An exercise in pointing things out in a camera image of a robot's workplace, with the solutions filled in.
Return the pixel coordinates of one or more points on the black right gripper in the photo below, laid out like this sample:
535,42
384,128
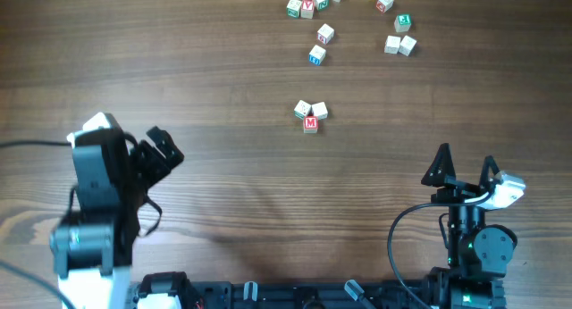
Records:
457,189

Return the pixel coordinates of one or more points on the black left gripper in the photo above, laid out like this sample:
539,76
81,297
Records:
149,157

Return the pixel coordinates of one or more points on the green sided wooden block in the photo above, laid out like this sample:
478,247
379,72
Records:
302,109

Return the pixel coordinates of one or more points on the red M wooden block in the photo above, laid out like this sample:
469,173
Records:
310,124

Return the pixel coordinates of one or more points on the plain pale wooden block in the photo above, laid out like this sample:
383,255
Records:
319,110

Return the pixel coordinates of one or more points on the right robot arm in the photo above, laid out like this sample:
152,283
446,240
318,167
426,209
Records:
478,253

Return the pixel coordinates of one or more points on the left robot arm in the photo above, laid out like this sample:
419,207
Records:
93,245

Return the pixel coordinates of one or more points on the plain tilted wooden block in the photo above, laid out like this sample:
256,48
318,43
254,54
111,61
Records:
407,45

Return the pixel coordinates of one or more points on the green E wooden block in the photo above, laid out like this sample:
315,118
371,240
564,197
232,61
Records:
402,23

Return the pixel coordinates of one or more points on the blue sided wooden block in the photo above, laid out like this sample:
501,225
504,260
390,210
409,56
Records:
317,55

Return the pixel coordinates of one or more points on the green letter wooden block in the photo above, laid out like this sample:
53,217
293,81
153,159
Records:
293,8

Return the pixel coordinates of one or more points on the red sided wooden block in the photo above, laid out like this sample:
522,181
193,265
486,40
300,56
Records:
384,5

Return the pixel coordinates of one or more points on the red sided tilted block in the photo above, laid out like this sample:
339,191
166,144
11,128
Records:
325,34

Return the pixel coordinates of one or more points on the red V wooden block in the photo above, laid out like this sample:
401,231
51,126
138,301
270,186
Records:
307,9

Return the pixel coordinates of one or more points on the green N wooden block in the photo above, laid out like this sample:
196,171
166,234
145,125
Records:
321,4

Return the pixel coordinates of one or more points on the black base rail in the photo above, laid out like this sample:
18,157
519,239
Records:
175,290

